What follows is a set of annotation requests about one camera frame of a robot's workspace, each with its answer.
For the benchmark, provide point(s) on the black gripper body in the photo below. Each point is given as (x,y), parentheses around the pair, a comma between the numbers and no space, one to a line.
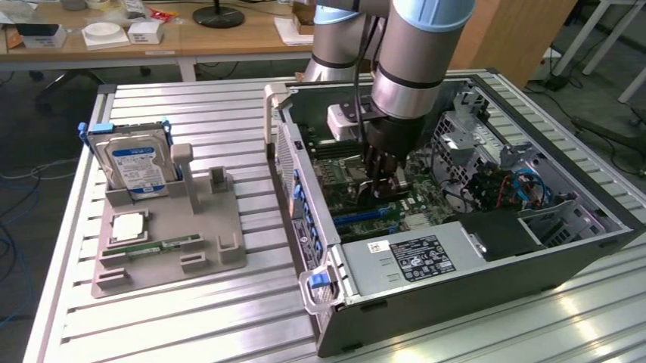
(395,136)

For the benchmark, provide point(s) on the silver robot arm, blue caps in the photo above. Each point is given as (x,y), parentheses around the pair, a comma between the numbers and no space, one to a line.
(414,56)

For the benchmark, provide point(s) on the CPU socket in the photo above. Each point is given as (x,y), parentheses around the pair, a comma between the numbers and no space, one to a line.
(355,170)

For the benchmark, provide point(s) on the black RAM slot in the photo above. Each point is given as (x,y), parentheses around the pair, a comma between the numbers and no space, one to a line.
(319,141)
(335,149)
(332,145)
(338,154)

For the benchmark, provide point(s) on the green motherboard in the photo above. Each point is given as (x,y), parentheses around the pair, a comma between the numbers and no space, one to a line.
(428,204)

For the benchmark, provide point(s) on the blue expansion slot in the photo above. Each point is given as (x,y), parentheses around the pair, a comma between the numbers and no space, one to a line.
(360,216)

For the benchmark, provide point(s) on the perforated metal drive cage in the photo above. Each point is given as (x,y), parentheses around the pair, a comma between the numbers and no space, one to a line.
(466,143)

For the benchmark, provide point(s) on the grey power supply with label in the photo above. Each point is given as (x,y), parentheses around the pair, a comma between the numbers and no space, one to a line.
(428,253)

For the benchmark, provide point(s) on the white paper stack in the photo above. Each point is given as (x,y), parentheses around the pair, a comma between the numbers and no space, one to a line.
(290,34)

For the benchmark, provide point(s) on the open black PC case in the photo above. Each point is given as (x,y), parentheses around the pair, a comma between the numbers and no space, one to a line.
(454,295)

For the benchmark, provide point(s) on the grey metal disk bay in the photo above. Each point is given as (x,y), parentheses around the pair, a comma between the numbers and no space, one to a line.
(557,223)

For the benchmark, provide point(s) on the wooden cabinet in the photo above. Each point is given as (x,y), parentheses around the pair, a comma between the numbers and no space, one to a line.
(519,34)

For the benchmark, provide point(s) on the brown cardboard box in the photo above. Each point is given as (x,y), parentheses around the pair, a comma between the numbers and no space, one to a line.
(303,15)

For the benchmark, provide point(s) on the grey plastic parts rack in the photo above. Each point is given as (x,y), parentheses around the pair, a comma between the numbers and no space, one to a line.
(202,242)

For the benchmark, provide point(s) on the black chair base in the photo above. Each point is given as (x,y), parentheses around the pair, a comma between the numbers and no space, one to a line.
(65,81)
(605,128)

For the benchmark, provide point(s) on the wooden desk with white legs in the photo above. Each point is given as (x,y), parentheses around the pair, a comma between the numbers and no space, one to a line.
(227,39)

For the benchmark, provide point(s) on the black round lamp base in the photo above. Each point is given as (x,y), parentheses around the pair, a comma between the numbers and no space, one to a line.
(218,17)

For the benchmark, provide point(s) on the hard disk with blue carrier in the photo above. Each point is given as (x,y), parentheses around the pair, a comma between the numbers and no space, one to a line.
(133,162)

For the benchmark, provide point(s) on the green RAM stick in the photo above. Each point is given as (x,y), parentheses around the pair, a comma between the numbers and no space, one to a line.
(151,247)

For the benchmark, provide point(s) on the silver CPU chip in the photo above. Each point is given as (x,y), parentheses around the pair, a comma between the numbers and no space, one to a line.
(128,226)

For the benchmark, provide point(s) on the red packet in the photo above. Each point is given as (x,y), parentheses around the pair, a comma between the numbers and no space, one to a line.
(164,16)

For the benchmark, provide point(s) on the white box with label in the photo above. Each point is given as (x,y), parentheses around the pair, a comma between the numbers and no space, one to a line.
(145,32)

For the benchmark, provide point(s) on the small printed box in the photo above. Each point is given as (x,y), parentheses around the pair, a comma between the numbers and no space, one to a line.
(133,7)

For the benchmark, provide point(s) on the white round plastic holder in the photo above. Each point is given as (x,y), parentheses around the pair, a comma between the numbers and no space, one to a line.
(104,36)

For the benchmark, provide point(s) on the grey cup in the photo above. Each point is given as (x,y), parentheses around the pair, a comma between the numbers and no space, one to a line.
(73,4)

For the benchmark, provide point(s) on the white box with black device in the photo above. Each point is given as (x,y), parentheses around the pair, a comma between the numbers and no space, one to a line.
(40,36)

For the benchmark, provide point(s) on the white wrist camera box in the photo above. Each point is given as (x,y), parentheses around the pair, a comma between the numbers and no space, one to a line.
(343,125)

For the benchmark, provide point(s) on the white table frame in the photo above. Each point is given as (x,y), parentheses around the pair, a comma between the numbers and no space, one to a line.
(601,38)

